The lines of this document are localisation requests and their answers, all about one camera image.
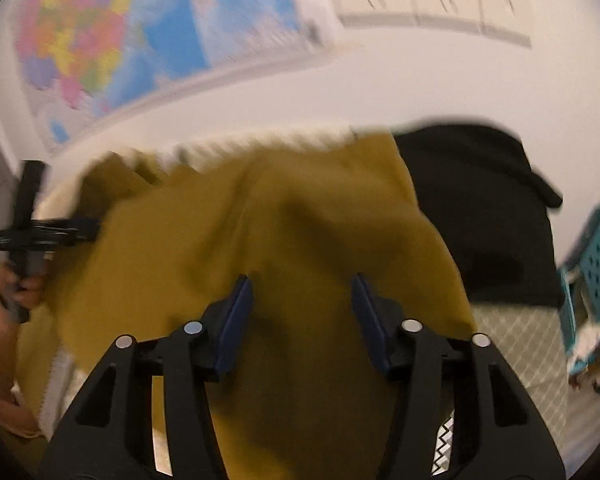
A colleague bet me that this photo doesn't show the mustard yellow garment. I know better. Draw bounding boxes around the mustard yellow garment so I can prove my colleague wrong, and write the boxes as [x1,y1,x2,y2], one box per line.
[14,131,479,480]

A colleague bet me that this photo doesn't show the patterned bed sheet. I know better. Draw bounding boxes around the patterned bed sheet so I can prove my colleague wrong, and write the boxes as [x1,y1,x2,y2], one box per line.
[9,127,571,478]

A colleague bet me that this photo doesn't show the black garment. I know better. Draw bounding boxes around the black garment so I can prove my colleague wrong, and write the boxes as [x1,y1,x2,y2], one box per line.
[394,122,565,309]

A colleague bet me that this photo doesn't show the teal perforated basket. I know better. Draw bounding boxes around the teal perforated basket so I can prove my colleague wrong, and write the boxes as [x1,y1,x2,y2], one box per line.
[558,208,600,378]

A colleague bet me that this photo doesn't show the person's left hand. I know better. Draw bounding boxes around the person's left hand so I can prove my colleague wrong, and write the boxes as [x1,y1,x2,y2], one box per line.
[0,259,48,406]

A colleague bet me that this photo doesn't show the colourful wall map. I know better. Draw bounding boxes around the colourful wall map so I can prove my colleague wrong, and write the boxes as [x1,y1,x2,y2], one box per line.
[12,0,310,153]

